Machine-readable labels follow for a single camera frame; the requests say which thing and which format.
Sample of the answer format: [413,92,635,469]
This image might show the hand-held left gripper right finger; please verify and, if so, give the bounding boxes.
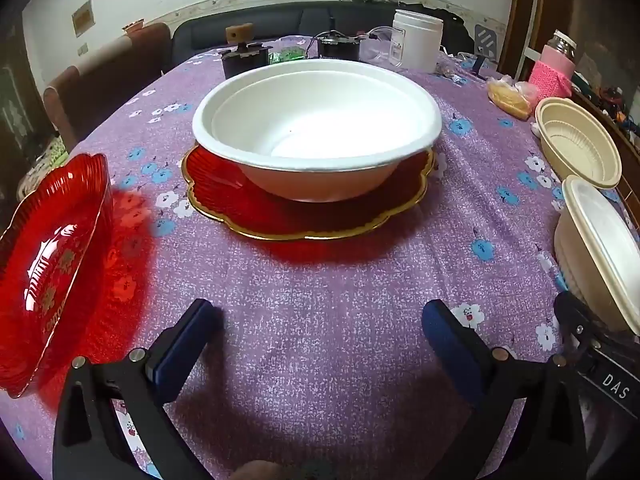
[422,300,586,480]

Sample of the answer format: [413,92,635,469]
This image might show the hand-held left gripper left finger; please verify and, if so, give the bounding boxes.
[52,299,221,480]

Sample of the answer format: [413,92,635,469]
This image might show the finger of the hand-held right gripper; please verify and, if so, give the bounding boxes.
[554,290,606,356]

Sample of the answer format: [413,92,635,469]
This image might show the beige ribbed bowl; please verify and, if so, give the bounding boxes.
[535,97,623,191]
[552,175,640,336]

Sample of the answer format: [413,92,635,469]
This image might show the red gold-rimmed plate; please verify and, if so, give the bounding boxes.
[0,152,115,400]
[181,142,435,241]

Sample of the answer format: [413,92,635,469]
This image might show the large white bowl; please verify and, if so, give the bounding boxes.
[192,58,443,203]

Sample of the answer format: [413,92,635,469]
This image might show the purple floral tablecloth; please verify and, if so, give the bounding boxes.
[0,35,640,480]

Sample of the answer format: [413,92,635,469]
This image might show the printed blanket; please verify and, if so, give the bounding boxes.
[17,137,68,196]

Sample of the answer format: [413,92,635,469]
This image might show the yellow snack bag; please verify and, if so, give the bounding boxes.
[487,77,538,121]

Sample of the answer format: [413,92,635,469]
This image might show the brown armchair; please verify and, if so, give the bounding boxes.
[42,22,173,151]

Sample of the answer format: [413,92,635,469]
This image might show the dark grinder with wooden knob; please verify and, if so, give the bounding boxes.
[222,24,271,80]

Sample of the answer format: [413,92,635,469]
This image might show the white plastic jar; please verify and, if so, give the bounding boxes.
[390,9,444,73]

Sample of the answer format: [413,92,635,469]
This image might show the black electronic device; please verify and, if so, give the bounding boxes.
[316,31,362,62]

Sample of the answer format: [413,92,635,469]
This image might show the black leather sofa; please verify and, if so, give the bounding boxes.
[172,2,476,68]

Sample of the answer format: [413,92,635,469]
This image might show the small wall plaque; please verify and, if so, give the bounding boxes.
[72,2,96,36]

